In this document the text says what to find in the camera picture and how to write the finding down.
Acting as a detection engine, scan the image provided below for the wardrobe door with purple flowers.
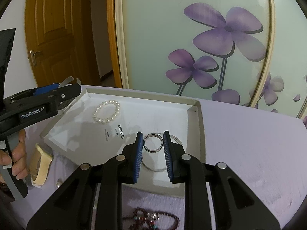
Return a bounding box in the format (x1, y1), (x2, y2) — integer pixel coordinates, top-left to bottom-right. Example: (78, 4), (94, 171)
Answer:
(107, 0), (306, 121)

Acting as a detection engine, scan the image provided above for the grey metal cuff bangle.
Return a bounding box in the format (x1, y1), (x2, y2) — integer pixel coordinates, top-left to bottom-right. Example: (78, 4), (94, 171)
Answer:
(57, 76), (75, 112)

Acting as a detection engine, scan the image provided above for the white pearl bracelet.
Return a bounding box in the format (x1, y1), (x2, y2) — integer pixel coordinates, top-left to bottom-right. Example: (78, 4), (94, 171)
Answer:
(92, 99), (121, 125)

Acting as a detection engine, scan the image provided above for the grey cardboard tray box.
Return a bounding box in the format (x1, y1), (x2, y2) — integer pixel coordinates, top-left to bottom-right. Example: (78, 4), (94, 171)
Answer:
(41, 86), (205, 197)

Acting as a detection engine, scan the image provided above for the brown wooden door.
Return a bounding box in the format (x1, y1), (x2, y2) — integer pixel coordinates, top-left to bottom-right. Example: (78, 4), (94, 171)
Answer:
(25, 0), (100, 87)

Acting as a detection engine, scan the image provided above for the thin silver bangle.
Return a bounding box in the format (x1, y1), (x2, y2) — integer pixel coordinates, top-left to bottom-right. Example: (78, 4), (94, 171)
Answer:
(140, 133), (185, 173)

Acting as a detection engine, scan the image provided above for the cream yellow wrist watch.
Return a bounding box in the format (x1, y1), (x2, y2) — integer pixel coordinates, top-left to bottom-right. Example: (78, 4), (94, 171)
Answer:
(29, 143), (54, 188)

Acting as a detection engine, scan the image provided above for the person left hand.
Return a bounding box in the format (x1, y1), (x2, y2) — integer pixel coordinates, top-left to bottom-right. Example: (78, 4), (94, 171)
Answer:
(1, 129), (28, 180)

